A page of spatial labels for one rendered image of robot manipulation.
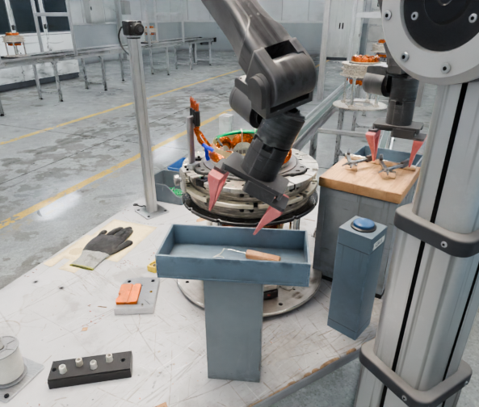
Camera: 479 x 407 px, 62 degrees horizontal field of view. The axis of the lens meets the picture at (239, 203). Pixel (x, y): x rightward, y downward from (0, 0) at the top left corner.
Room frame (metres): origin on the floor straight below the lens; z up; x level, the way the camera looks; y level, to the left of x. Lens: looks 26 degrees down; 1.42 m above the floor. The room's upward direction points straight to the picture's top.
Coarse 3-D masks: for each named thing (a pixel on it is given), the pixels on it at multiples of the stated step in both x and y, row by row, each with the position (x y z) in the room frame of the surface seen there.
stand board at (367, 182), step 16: (352, 160) 1.00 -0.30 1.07; (320, 176) 0.88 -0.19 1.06; (336, 176) 0.88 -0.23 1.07; (352, 176) 0.88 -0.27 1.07; (368, 176) 0.88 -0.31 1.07; (400, 176) 0.88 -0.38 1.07; (416, 176) 0.91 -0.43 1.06; (352, 192) 0.84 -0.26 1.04; (368, 192) 0.82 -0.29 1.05; (384, 192) 0.80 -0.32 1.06; (400, 192) 0.79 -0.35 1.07
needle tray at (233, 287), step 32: (192, 224) 0.64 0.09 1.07; (160, 256) 0.54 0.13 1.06; (192, 256) 0.54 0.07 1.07; (224, 256) 0.60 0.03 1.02; (288, 256) 0.60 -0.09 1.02; (224, 288) 0.54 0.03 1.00; (256, 288) 0.54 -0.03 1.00; (224, 320) 0.54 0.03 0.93; (256, 320) 0.54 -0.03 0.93; (224, 352) 0.54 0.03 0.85; (256, 352) 0.54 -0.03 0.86
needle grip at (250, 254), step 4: (248, 252) 0.59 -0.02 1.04; (252, 252) 0.59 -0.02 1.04; (256, 252) 0.59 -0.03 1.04; (260, 252) 0.59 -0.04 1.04; (248, 256) 0.59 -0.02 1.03; (252, 256) 0.58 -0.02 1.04; (256, 256) 0.58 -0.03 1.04; (260, 256) 0.58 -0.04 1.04; (264, 256) 0.58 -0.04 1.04; (268, 256) 0.58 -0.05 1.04; (272, 256) 0.57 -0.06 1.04; (276, 256) 0.57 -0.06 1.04; (268, 260) 0.57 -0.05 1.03; (272, 260) 0.57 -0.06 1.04; (276, 260) 0.57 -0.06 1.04; (280, 260) 0.58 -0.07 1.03
